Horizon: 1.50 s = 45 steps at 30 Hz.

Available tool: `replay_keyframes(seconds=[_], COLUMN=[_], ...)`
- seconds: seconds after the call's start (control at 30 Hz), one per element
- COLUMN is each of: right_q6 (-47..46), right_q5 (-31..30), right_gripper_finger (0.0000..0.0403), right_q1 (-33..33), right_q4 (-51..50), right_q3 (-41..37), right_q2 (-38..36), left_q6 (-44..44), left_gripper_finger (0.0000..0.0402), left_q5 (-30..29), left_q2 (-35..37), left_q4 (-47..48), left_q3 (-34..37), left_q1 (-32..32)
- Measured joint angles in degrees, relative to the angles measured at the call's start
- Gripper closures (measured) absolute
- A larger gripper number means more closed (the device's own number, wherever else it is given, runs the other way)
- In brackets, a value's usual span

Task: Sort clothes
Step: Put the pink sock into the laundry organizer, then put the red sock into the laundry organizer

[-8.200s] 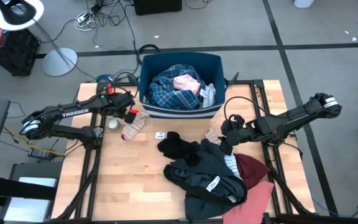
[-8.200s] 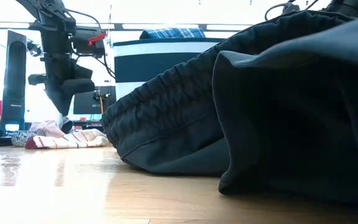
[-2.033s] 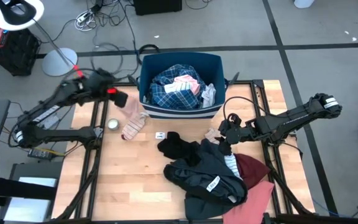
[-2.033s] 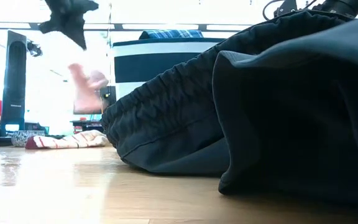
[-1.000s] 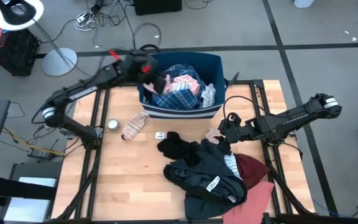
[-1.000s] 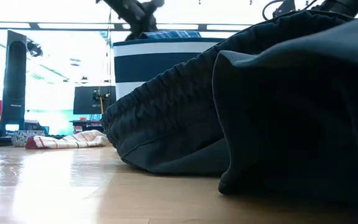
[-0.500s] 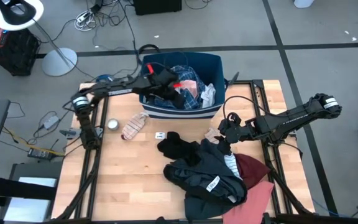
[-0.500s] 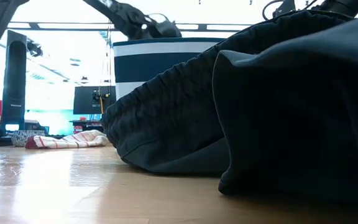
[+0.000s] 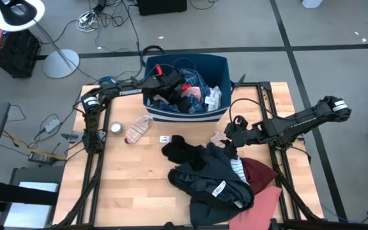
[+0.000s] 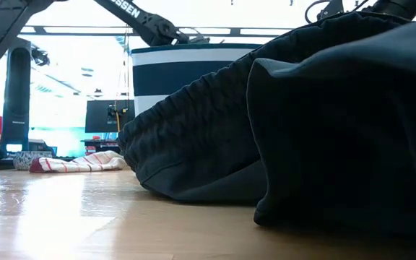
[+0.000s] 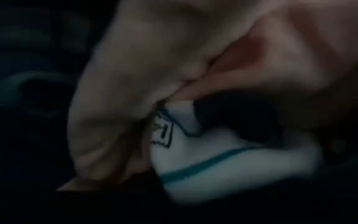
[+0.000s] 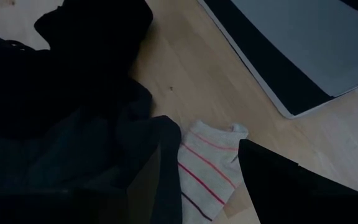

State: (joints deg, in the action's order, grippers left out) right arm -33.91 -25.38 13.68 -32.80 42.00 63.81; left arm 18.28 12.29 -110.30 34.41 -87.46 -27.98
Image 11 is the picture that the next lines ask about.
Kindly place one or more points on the pink garment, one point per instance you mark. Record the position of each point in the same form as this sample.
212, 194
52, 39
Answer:
166, 46

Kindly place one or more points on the blue plaid flannel shirt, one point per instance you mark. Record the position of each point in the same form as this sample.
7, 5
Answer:
26, 40

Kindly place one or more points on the white sock teal stripe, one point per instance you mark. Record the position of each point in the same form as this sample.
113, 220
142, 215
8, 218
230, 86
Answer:
228, 168

